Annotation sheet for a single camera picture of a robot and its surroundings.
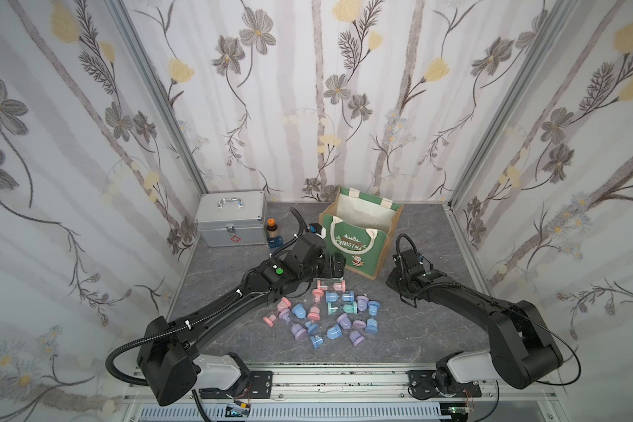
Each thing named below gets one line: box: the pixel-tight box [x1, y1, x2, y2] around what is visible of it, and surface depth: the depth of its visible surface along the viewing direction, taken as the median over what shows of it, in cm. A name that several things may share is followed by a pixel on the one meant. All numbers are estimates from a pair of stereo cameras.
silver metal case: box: [194, 189, 267, 248], surface depth 100 cm
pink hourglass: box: [262, 296, 292, 328], surface depth 88 cm
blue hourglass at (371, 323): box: [364, 298, 381, 335], surface depth 86 cm
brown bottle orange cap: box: [266, 217, 280, 239], surface depth 104 cm
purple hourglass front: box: [335, 312, 365, 348], surface depth 85 cm
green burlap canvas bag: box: [319, 185, 404, 281], surface depth 93 cm
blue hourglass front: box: [309, 323, 344, 350], surface depth 83 cm
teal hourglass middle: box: [327, 301, 358, 316], surface depth 88 cm
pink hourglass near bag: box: [317, 279, 347, 292], surface depth 95 cm
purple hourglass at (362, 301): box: [356, 293, 370, 312], surface depth 90 cm
